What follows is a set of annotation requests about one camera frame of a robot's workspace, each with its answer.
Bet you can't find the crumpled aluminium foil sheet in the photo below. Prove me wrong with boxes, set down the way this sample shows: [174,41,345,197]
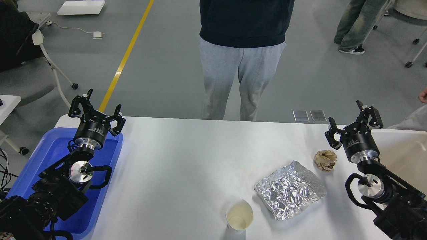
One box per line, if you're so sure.
[254,161,327,221]

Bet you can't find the white paper cup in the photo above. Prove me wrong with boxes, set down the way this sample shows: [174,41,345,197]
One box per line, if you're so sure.
[225,199,254,233]

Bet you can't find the white side table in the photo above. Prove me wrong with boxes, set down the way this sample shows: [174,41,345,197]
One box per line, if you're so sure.
[0,95,30,155]

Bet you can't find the white flat board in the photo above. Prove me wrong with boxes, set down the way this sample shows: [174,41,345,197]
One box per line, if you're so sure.
[57,0,105,15]

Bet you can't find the person in dark hoodie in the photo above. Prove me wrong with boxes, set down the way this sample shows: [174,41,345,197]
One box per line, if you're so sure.
[199,0,294,121]

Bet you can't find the person in green trousers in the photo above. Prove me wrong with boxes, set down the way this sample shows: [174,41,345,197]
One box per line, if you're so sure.
[334,0,387,55]

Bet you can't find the beige plastic bin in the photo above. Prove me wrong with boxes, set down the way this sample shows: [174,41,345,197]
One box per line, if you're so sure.
[372,129,427,194]

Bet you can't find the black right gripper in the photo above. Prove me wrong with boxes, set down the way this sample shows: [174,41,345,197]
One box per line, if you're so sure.
[325,100,383,164]

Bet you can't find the crumpled brown paper ball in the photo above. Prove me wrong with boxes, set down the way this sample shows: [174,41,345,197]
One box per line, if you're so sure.
[314,150,337,172]

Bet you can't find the person in white jacket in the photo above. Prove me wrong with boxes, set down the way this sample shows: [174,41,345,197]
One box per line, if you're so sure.
[387,88,427,132]

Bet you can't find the metal floor plate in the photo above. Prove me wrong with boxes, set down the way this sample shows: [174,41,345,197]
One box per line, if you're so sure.
[310,110,327,122]
[293,110,310,122]

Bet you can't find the white chair frame with castors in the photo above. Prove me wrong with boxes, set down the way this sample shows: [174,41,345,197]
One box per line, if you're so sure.
[362,0,427,68]

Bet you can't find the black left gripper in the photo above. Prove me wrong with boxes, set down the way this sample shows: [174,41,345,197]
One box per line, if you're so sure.
[68,89,126,150]

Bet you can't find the metal floor plate right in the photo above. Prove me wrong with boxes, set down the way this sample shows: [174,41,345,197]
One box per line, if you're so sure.
[310,110,327,122]

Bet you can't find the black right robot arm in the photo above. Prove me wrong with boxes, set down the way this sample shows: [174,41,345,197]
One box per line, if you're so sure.
[325,100,427,240]

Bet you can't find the blue plastic tray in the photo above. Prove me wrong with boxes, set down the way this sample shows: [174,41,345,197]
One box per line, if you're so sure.
[1,128,123,240]

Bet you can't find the metal floor plate left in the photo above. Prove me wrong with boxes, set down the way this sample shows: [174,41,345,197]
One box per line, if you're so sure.
[293,110,310,122]

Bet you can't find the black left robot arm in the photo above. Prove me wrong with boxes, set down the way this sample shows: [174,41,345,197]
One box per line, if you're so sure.
[1,89,126,240]

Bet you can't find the white power adapter with cable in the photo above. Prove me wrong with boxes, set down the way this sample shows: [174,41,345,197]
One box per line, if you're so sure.
[46,20,104,39]

